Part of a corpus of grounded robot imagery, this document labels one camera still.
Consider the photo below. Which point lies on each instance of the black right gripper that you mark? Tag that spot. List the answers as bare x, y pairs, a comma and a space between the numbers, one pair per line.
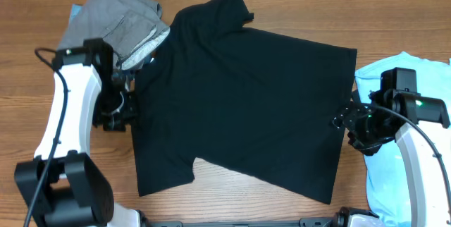
348, 120

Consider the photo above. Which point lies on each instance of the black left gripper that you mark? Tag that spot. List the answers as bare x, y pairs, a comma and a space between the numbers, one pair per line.
113, 123

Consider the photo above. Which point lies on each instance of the black t-shirt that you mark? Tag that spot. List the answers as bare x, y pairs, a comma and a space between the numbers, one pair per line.
248, 100

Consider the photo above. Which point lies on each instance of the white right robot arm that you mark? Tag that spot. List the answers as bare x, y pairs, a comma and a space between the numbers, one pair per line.
420, 128

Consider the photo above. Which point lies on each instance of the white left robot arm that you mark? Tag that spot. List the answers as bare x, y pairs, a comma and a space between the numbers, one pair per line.
61, 185

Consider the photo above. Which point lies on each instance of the light blue t-shirt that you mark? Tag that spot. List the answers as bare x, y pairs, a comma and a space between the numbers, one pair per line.
386, 181

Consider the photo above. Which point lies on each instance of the grey folded shorts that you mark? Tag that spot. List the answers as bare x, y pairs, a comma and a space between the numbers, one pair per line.
133, 28

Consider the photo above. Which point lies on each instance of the blue denim folded garment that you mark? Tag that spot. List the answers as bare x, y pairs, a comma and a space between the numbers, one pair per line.
117, 72

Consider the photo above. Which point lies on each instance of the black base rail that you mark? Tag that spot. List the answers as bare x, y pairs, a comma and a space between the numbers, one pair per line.
304, 222

